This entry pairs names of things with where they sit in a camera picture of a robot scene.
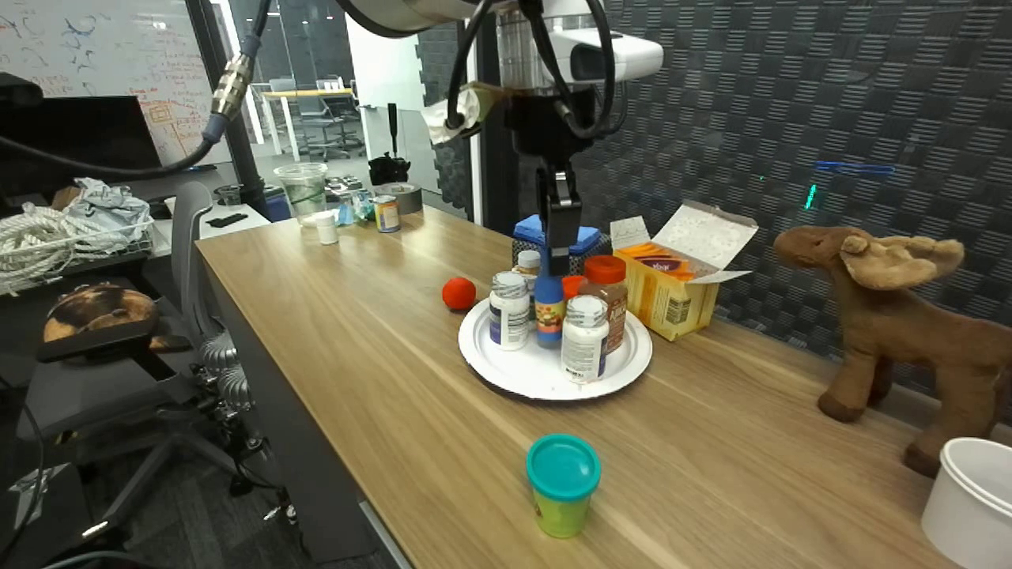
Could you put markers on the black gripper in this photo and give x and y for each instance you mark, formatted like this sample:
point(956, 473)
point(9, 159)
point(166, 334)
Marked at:
point(550, 130)

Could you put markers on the slim stained white bottle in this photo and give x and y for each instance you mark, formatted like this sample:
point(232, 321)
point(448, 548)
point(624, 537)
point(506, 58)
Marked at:
point(527, 263)

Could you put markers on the orange-lidded spice jar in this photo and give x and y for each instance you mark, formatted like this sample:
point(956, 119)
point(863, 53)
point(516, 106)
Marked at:
point(609, 288)

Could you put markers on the blue pin-shaped toy bottle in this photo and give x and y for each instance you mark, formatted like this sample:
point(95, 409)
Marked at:
point(549, 314)

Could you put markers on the white pill bottle blue label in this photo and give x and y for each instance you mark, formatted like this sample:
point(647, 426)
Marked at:
point(506, 310)

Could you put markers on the orange plush ball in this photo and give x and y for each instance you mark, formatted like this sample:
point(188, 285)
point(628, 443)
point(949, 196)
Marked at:
point(458, 296)

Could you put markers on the white pill bottle grey lid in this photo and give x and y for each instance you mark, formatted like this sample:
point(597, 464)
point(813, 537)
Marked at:
point(585, 341)

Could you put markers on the teal-lidded green dough cup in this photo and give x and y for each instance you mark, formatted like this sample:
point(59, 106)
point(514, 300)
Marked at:
point(563, 478)

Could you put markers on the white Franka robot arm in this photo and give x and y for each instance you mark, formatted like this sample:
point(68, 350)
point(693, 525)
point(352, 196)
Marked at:
point(590, 49)

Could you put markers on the white paper plate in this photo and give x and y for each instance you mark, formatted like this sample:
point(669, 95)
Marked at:
point(527, 369)

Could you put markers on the open yellow cardboard box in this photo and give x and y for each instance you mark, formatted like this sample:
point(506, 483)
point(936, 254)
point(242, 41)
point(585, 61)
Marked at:
point(673, 285)

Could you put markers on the yellow can silver lid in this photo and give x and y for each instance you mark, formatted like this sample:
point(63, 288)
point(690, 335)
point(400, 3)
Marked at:
point(388, 212)

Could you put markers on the white lidded jar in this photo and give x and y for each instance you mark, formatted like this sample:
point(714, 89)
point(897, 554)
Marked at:
point(321, 230)

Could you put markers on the black stand pole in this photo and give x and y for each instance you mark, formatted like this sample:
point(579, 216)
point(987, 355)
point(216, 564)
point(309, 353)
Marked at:
point(232, 148)

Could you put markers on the brown moose plush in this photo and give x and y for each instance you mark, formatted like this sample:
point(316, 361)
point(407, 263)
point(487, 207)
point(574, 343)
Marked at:
point(897, 326)

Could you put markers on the white plastic tub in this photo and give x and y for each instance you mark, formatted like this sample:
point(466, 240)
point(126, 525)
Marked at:
point(975, 508)

